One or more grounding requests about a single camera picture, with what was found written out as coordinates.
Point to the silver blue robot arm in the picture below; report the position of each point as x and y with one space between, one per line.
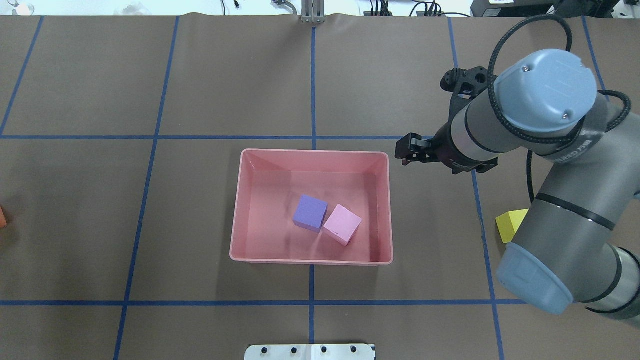
549 103

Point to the yellow foam block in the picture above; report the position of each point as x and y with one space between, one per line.
509 223

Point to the aluminium frame post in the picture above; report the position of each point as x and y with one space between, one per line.
312 12

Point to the purple foam block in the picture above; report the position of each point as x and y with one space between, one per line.
310 213

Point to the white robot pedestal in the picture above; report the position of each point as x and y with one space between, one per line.
331 351

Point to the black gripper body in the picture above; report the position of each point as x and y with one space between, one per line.
440 149

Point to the orange foam block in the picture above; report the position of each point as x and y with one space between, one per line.
3 219

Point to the pink plastic bin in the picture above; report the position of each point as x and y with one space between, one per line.
270 184

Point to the pink foam block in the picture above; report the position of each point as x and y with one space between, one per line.
342 224

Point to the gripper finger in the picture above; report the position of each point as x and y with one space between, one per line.
412 143
423 158

